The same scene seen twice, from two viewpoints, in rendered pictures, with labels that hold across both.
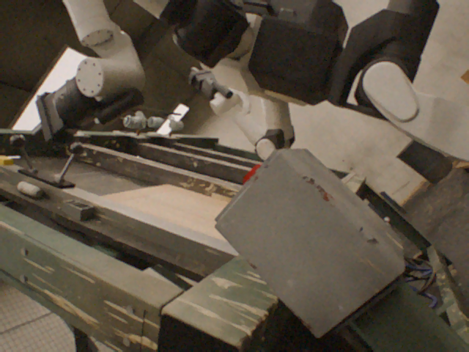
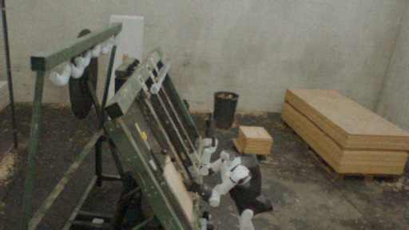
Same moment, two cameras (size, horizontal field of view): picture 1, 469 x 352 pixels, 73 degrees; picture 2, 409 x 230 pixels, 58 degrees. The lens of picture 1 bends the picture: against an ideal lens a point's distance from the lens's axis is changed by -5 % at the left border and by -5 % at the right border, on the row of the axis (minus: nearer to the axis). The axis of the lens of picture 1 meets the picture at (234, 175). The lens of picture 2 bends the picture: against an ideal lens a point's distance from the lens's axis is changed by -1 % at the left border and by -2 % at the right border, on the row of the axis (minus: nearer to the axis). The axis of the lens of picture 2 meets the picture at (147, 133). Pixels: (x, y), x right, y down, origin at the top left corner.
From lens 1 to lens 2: 2.57 m
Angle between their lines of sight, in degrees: 40
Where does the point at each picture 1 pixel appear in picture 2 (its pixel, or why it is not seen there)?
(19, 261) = (166, 219)
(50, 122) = (192, 188)
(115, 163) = (155, 127)
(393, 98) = (245, 219)
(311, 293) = not seen: outside the picture
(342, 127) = (207, 37)
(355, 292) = not seen: outside the picture
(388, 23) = (262, 207)
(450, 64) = (293, 69)
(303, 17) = (252, 191)
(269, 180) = not seen: outside the picture
